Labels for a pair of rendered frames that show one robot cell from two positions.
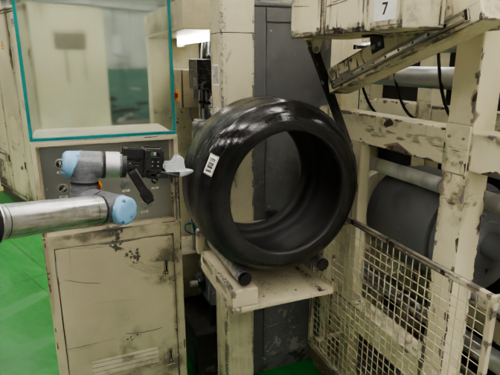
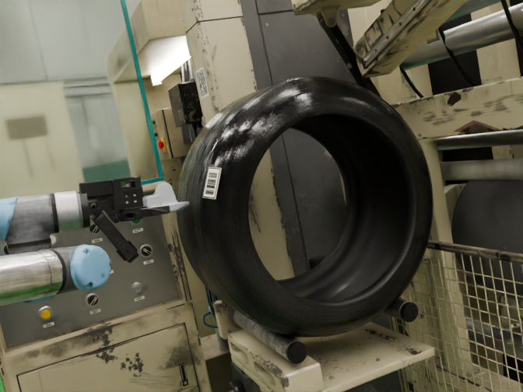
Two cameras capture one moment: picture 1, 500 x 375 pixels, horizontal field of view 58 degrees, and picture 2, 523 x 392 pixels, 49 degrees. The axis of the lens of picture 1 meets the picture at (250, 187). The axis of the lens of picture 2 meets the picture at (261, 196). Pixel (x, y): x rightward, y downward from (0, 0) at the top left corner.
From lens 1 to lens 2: 0.28 m
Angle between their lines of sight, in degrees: 10
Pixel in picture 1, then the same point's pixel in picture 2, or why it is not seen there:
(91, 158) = (33, 204)
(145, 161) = (115, 197)
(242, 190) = (269, 235)
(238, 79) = (233, 82)
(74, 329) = not seen: outside the picture
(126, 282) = not seen: outside the picture
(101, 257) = (87, 375)
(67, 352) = not seen: outside the picture
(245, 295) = (302, 379)
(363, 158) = (429, 162)
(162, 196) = (161, 271)
